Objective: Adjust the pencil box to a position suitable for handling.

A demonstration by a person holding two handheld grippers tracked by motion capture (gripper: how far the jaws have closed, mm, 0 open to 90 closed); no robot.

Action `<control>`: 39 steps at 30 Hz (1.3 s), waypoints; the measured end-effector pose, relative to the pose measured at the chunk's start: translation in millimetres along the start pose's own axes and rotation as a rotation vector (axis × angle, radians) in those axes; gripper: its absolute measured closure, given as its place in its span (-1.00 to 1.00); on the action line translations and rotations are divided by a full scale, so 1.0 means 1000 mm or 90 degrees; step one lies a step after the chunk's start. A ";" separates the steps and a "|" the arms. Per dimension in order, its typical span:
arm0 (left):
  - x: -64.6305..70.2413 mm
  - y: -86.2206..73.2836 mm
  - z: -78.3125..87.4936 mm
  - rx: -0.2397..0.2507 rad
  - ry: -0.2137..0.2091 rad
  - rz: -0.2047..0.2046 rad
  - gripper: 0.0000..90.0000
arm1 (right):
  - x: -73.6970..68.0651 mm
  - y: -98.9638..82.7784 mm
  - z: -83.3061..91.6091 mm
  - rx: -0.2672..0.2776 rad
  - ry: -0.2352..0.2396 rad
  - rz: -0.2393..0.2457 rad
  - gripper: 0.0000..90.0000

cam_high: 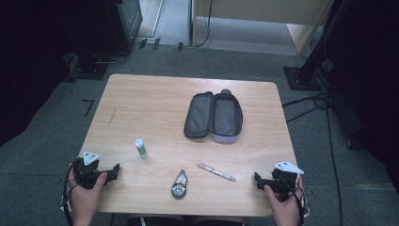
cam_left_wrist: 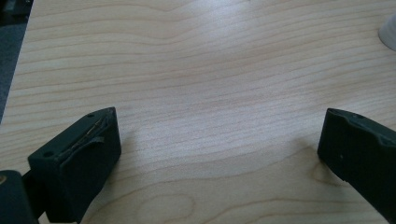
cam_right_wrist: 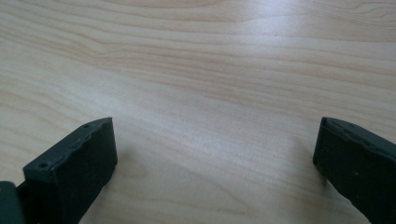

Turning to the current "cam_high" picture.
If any black stand with base plate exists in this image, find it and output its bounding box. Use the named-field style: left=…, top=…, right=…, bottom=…
left=282, top=0, right=347, bottom=92

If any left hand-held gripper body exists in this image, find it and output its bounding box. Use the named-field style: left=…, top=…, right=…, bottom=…
left=73, top=151, right=109, bottom=190

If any black equipment cabinet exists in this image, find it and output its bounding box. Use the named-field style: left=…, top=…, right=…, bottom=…
left=73, top=0, right=144, bottom=64

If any right hand-held gripper black cable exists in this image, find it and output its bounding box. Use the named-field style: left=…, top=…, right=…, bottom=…
left=281, top=173, right=311, bottom=226

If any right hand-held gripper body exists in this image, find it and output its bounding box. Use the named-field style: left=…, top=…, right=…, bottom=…
left=264, top=160, right=305, bottom=202

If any silver pen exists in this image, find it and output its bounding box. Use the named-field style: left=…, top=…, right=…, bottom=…
left=196, top=162, right=237, bottom=183

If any long black floor cable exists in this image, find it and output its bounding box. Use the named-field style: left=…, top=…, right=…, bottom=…
left=325, top=103, right=344, bottom=226

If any black hanging cable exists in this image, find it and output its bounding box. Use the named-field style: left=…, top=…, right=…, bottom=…
left=193, top=0, right=214, bottom=48

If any teardrop correction tape dispenser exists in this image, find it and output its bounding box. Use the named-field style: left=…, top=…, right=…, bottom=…
left=170, top=168, right=189, bottom=200

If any white and green glue stick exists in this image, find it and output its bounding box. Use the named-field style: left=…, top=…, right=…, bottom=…
left=135, top=138, right=149, bottom=159

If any grey and lilac pencil case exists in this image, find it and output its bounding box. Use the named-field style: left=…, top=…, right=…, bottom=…
left=183, top=90, right=245, bottom=145

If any dark curtain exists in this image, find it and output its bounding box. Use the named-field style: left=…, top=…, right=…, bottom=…
left=326, top=0, right=399, bottom=196
left=0, top=0, right=78, bottom=148

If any left hand-held gripper black cable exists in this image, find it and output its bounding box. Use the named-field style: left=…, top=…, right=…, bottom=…
left=60, top=159, right=83, bottom=226

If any person's right hand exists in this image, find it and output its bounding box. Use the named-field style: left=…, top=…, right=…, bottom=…
left=263, top=177, right=304, bottom=226

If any hand-held gripper black cable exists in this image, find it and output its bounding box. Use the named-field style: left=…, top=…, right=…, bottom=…
left=281, top=173, right=311, bottom=226
left=60, top=159, right=83, bottom=226

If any light wooden furniture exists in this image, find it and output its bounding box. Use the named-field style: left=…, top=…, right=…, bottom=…
left=190, top=0, right=334, bottom=57

